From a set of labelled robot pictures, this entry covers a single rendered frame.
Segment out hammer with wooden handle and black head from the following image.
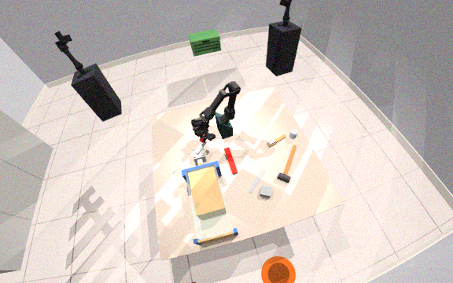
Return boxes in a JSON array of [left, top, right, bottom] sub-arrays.
[[277, 145, 296, 183]]

